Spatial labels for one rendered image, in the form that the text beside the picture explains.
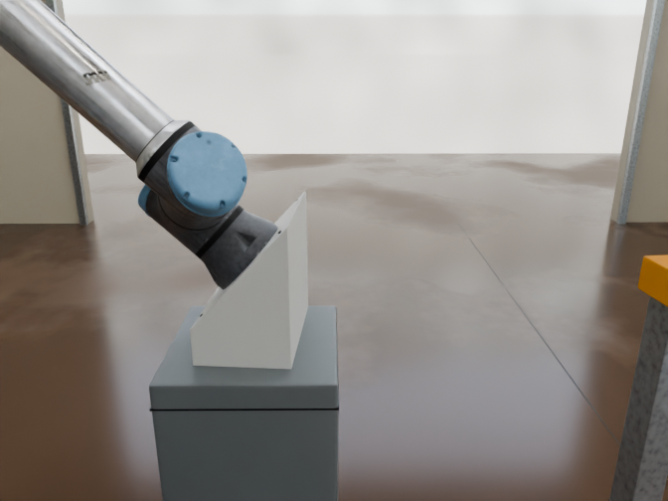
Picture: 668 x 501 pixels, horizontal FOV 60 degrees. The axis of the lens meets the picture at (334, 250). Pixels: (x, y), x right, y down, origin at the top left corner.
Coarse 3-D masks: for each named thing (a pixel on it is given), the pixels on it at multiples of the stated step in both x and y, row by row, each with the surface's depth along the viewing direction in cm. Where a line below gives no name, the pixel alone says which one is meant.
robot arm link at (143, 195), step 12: (144, 192) 121; (144, 204) 123; (156, 204) 122; (156, 216) 124; (168, 216) 118; (228, 216) 125; (168, 228) 125; (180, 228) 120; (216, 228) 123; (180, 240) 127; (192, 240) 125; (204, 240) 124
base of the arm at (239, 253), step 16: (240, 208) 129; (224, 224) 124; (240, 224) 125; (256, 224) 127; (272, 224) 131; (208, 240) 124; (224, 240) 124; (240, 240) 124; (256, 240) 124; (208, 256) 126; (224, 256) 124; (240, 256) 123; (224, 272) 125; (240, 272) 124; (224, 288) 128
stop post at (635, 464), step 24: (648, 264) 126; (648, 288) 127; (648, 312) 130; (648, 336) 130; (648, 360) 131; (648, 384) 131; (648, 408) 131; (624, 432) 141; (648, 432) 132; (624, 456) 141; (648, 456) 135; (624, 480) 142; (648, 480) 137
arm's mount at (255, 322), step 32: (288, 224) 118; (256, 256) 122; (288, 256) 118; (256, 288) 121; (288, 288) 120; (224, 320) 124; (256, 320) 123; (288, 320) 123; (192, 352) 127; (224, 352) 126; (256, 352) 126; (288, 352) 125
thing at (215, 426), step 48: (336, 336) 142; (192, 384) 121; (240, 384) 121; (288, 384) 121; (336, 384) 122; (192, 432) 125; (240, 432) 125; (288, 432) 125; (336, 432) 125; (192, 480) 129; (240, 480) 129; (288, 480) 129; (336, 480) 129
